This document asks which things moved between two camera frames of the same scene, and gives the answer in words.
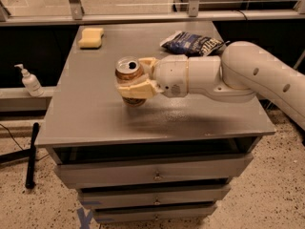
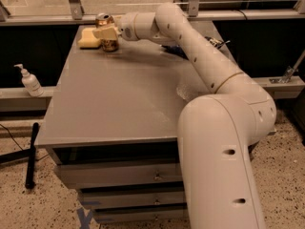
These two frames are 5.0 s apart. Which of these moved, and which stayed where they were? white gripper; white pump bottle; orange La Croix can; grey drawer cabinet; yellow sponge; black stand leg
Moved: white gripper; orange La Croix can
Stayed: grey drawer cabinet; black stand leg; white pump bottle; yellow sponge
